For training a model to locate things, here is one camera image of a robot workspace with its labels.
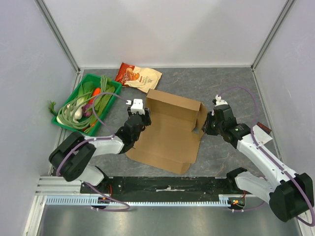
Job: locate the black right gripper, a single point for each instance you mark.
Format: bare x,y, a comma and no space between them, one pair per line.
211,123

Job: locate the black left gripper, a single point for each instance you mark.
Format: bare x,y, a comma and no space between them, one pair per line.
146,117

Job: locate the brown cardboard box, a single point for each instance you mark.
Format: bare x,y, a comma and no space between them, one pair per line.
172,141

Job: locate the white paper tag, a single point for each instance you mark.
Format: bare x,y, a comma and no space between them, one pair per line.
261,136

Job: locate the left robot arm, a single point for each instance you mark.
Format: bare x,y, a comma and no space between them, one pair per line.
71,158

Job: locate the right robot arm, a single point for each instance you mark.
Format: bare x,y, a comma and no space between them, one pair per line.
287,193

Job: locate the cassava chips snack bag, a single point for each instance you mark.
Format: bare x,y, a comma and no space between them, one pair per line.
140,78

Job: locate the orange carrot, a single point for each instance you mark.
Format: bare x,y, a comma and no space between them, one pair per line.
95,93

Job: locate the purple radish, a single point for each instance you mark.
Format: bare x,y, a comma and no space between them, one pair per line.
87,110

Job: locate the green plastic basket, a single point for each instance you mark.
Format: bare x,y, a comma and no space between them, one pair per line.
91,77

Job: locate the dark red small packet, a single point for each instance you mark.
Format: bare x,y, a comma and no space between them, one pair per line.
264,128

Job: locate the bok choy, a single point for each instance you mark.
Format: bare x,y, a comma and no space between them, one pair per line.
75,109

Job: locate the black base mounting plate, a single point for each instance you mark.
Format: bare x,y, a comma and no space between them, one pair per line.
126,185

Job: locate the green long beans bundle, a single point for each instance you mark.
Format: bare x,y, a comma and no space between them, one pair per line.
98,106

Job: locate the green leafy vegetable outside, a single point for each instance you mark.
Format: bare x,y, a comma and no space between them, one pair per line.
51,108

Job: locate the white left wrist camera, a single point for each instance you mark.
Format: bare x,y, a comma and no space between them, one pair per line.
135,106

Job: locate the blue slotted cable duct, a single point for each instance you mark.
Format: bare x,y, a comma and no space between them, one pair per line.
95,200

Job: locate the aluminium corner post right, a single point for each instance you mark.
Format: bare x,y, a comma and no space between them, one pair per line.
272,33

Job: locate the aluminium corner post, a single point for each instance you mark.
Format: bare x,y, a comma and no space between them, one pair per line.
272,33
57,33

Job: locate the aluminium corner post left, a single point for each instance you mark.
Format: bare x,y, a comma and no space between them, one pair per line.
57,33

